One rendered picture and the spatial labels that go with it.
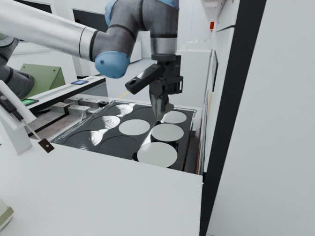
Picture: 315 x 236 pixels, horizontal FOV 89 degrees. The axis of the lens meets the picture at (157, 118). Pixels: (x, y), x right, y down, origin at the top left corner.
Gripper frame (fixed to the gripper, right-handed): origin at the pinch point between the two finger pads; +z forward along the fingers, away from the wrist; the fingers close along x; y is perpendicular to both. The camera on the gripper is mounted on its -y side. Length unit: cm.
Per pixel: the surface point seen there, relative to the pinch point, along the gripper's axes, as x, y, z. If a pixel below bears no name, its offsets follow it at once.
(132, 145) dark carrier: -7.9, -12.7, 1.4
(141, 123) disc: 1.5, -5.4, 1.3
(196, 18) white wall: 561, 552, -84
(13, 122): -9.8, -33.1, -12.7
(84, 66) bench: 464, 49, 55
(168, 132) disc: -7.9, -0.8, 1.3
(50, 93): 32.7, -29.2, -4.4
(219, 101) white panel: -29.5, -9.7, -18.0
